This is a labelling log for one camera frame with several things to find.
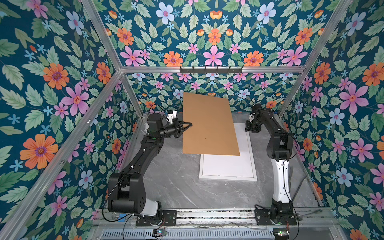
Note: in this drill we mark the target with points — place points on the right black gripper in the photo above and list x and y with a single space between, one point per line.
247 126

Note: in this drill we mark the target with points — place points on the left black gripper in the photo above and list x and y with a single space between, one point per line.
178 130

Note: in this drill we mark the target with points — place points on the brown cardboard backing board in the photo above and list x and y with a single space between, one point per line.
212 131

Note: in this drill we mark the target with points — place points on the white picture frame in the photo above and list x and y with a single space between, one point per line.
228 177

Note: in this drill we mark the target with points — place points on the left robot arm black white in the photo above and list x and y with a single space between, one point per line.
127 192

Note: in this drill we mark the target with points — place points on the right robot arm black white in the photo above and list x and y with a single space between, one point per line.
279 150

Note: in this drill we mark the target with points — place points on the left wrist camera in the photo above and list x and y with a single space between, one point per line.
171 115

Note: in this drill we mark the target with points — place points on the black hook rail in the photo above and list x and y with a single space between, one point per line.
209 70

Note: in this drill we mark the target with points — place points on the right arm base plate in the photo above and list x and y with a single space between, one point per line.
263 218

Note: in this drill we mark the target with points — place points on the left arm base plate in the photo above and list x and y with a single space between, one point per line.
161 218

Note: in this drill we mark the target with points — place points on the white cable duct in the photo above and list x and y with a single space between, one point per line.
188 234

